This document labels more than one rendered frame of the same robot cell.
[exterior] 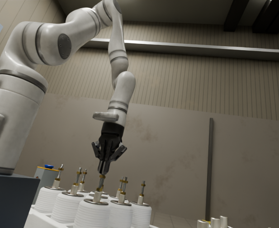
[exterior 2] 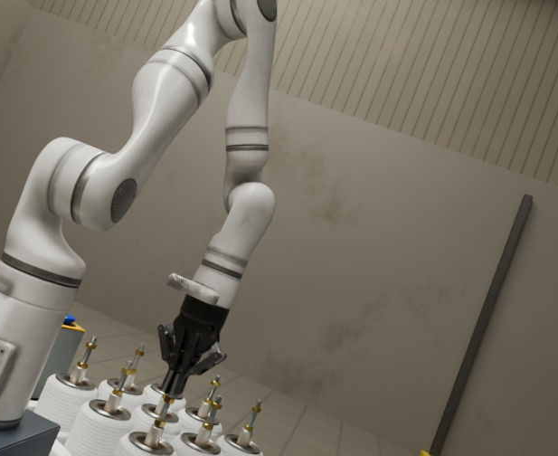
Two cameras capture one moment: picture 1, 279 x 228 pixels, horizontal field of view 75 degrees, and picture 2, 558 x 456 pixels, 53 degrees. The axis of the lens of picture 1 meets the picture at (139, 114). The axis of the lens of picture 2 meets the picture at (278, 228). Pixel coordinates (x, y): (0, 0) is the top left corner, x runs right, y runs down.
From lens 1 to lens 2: 0.40 m
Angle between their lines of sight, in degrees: 16
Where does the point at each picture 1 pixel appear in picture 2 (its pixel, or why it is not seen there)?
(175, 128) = (415, 204)
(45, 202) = (56, 410)
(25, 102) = (48, 318)
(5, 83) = (18, 289)
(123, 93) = (240, 237)
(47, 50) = (90, 222)
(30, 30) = (64, 179)
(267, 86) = not seen: outside the picture
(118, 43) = (250, 109)
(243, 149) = not seen: outside the picture
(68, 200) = (99, 425)
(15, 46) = (35, 204)
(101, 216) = not seen: outside the picture
